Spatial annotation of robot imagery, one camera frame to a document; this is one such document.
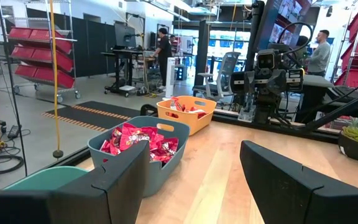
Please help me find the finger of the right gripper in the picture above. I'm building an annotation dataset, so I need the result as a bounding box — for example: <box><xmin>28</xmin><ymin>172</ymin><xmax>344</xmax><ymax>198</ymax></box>
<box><xmin>230</xmin><ymin>70</ymin><xmax>257</xmax><ymax>95</ymax></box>
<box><xmin>286</xmin><ymin>67</ymin><xmax>306</xmax><ymax>93</ymax></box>

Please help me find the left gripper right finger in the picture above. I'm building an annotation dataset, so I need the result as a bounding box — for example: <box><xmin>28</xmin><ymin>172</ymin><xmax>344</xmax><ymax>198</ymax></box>
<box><xmin>239</xmin><ymin>140</ymin><xmax>324</xmax><ymax>224</ymax></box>

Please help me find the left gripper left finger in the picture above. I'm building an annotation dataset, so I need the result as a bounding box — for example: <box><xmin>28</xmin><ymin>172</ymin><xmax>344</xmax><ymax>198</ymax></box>
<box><xmin>57</xmin><ymin>141</ymin><xmax>151</xmax><ymax>224</ymax></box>

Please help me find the grey office chair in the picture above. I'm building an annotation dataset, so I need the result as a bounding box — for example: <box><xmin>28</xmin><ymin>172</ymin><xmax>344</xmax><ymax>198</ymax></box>
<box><xmin>192</xmin><ymin>51</ymin><xmax>242</xmax><ymax>102</ymax></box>

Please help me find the person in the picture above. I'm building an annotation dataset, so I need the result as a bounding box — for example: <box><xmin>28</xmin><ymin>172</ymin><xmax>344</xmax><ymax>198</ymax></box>
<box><xmin>305</xmin><ymin>29</ymin><xmax>332</xmax><ymax>78</ymax></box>
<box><xmin>153</xmin><ymin>27</ymin><xmax>173</xmax><ymax>88</ymax></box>

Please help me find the black pillar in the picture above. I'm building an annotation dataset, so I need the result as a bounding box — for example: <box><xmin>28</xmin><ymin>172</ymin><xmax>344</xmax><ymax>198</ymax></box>
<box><xmin>194</xmin><ymin>19</ymin><xmax>211</xmax><ymax>88</ymax></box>

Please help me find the yellow plastic bin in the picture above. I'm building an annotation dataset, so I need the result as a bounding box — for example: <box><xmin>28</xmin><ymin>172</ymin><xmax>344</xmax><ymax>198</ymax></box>
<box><xmin>156</xmin><ymin>95</ymin><xmax>218</xmax><ymax>136</ymax></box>

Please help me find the white tower fan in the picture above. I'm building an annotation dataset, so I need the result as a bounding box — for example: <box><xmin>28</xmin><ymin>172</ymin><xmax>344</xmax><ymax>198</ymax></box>
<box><xmin>165</xmin><ymin>57</ymin><xmax>177</xmax><ymax>100</ymax></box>

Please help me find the teal green plastic bin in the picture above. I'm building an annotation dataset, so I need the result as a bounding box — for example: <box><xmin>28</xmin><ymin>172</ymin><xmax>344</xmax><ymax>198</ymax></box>
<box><xmin>4</xmin><ymin>166</ymin><xmax>90</xmax><ymax>191</ymax></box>

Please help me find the blue plastic bin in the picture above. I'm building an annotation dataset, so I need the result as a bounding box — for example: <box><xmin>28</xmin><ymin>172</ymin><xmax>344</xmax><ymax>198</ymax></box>
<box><xmin>87</xmin><ymin>116</ymin><xmax>191</xmax><ymax>198</ymax></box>

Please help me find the black orange-striped floor mat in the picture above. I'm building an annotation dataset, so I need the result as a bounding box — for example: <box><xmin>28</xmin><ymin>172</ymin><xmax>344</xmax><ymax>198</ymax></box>
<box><xmin>40</xmin><ymin>100</ymin><xmax>142</xmax><ymax>130</ymax></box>

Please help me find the potted succulent plant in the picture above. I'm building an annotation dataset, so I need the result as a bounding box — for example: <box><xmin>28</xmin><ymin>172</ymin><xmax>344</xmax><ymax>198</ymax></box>
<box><xmin>337</xmin><ymin>116</ymin><xmax>358</xmax><ymax>170</ymax></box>

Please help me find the black desk with monitor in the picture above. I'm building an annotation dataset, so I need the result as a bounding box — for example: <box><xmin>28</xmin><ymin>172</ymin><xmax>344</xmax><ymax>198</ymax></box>
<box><xmin>100</xmin><ymin>22</ymin><xmax>157</xmax><ymax>98</ymax></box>

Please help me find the black power brick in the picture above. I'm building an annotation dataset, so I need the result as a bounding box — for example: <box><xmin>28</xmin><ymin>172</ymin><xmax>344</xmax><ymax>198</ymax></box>
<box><xmin>7</xmin><ymin>124</ymin><xmax>21</xmax><ymax>140</ymax></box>

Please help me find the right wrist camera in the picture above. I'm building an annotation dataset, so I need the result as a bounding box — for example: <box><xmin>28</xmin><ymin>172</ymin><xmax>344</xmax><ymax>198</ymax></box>
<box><xmin>255</xmin><ymin>48</ymin><xmax>282</xmax><ymax>71</ymax></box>

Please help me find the black camera cable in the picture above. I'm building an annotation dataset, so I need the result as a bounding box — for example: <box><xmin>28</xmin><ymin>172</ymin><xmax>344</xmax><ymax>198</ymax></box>
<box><xmin>277</xmin><ymin>21</ymin><xmax>314</xmax><ymax>58</ymax></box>

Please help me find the large wall display screen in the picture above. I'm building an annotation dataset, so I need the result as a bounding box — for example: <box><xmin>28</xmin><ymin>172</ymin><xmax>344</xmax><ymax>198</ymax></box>
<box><xmin>253</xmin><ymin>0</ymin><xmax>314</xmax><ymax>54</ymax></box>

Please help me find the coiled black cable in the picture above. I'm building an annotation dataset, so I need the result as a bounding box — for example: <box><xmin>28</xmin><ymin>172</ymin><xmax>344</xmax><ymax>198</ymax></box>
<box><xmin>0</xmin><ymin>154</ymin><xmax>25</xmax><ymax>175</ymax></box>

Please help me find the thin yellow cord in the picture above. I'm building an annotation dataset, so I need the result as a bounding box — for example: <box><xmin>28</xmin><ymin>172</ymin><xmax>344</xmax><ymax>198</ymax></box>
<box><xmin>48</xmin><ymin>0</ymin><xmax>61</xmax><ymax>152</ymax></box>

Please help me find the thin black cord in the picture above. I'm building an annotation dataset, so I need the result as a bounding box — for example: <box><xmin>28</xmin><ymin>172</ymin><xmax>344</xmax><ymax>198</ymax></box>
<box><xmin>0</xmin><ymin>0</ymin><xmax>29</xmax><ymax>177</ymax></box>

